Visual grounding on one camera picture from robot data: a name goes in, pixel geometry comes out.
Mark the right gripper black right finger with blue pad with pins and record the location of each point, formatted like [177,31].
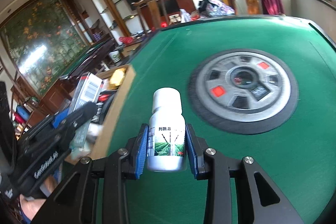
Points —
[258,198]

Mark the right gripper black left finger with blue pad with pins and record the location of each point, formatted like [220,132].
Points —
[75,199]

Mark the yellow padded envelope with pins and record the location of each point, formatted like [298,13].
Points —
[117,78]

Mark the person's left hand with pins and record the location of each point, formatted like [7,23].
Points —
[30,207]

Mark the round grey table centre panel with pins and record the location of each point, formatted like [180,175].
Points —
[243,91]

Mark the cardboard box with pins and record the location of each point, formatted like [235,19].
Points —
[101,145]

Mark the large floral painting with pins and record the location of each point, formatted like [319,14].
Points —
[42,41]

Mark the pile of clothes and bags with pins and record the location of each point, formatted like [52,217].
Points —
[214,8]

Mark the wooden chair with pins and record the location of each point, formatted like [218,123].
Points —
[153,6]

